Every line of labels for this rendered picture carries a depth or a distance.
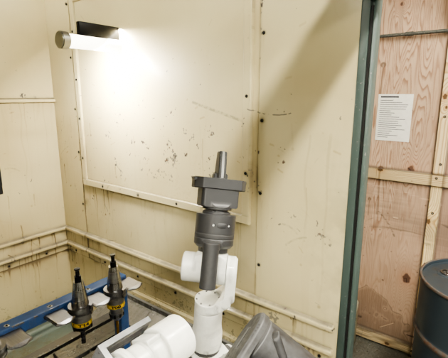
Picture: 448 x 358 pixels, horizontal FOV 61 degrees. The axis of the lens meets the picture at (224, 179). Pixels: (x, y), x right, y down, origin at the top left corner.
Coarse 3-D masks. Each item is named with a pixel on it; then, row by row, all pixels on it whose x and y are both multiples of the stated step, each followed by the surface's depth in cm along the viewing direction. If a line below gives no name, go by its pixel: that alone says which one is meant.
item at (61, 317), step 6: (54, 312) 98; (60, 312) 98; (66, 312) 98; (48, 318) 95; (54, 318) 95; (60, 318) 95; (66, 318) 95; (72, 318) 96; (54, 324) 93; (60, 324) 93; (66, 324) 94
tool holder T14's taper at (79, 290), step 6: (78, 282) 98; (78, 288) 98; (84, 288) 99; (72, 294) 99; (78, 294) 98; (84, 294) 99; (72, 300) 99; (78, 300) 98; (84, 300) 99; (72, 306) 99; (78, 306) 98; (84, 306) 99
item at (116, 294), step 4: (124, 284) 111; (104, 288) 108; (124, 288) 108; (104, 292) 107; (108, 292) 106; (112, 292) 106; (116, 292) 106; (120, 292) 108; (124, 292) 108; (112, 296) 106; (116, 296) 107; (120, 296) 108; (124, 296) 108; (112, 300) 106; (116, 300) 106
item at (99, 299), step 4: (96, 292) 108; (100, 292) 108; (88, 296) 106; (92, 296) 106; (96, 296) 106; (100, 296) 106; (104, 296) 106; (108, 296) 106; (92, 300) 104; (96, 300) 104; (100, 300) 104; (104, 300) 104; (108, 300) 104; (96, 304) 102; (100, 304) 102; (104, 304) 102
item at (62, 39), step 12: (84, 24) 135; (96, 24) 139; (60, 36) 128; (72, 36) 131; (84, 36) 135; (96, 36) 139; (108, 36) 143; (60, 48) 130; (84, 48) 136; (96, 48) 139; (108, 48) 143; (120, 48) 147
